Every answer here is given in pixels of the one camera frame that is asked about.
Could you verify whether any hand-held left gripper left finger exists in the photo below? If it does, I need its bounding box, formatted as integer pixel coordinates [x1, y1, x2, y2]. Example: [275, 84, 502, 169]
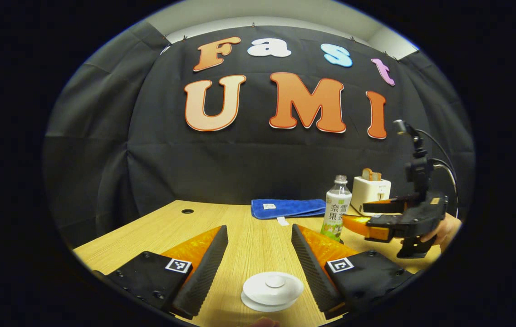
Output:
[92, 225, 229, 320]

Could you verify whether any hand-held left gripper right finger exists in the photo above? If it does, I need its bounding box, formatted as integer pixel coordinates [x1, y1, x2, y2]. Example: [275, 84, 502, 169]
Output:
[291, 223, 422, 320]

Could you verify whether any clear water bottle white label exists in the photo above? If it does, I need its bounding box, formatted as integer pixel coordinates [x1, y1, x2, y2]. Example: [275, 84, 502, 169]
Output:
[320, 175, 353, 242]

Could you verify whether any white toaster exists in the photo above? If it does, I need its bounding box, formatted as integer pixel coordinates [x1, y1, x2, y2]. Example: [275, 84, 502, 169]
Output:
[351, 176, 392, 216]

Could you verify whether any white saucer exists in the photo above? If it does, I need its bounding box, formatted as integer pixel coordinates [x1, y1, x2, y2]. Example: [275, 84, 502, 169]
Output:
[241, 291, 301, 313]

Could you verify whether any blue towel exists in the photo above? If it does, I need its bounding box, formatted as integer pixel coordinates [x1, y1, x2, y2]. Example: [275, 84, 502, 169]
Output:
[251, 198, 327, 226]

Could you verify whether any black cable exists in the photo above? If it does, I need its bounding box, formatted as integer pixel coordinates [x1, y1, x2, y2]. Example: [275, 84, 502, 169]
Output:
[417, 129, 460, 218]

